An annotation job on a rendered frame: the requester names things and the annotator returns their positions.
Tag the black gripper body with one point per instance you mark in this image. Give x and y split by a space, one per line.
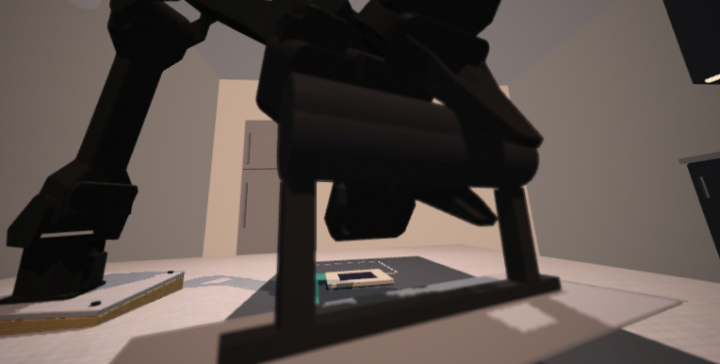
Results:
350 218

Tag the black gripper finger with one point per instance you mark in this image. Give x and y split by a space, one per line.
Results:
449 64
462 203

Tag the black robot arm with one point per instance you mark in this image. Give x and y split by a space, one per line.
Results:
319 38

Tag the black flat mat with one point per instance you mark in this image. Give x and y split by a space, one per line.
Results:
618 347

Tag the beige tile with dark top patch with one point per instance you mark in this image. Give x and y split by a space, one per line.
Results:
357 278

